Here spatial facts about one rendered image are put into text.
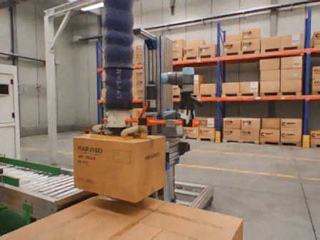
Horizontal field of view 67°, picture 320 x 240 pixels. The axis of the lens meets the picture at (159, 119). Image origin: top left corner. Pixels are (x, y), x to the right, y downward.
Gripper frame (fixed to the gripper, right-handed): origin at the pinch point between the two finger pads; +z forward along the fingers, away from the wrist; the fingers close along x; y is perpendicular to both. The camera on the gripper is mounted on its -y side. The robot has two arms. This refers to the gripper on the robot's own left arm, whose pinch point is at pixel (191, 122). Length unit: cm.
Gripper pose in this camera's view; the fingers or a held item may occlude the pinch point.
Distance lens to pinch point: 160.3
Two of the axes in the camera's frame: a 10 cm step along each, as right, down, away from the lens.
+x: -5.1, 0.6, -8.6
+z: 0.1, 10.0, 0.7
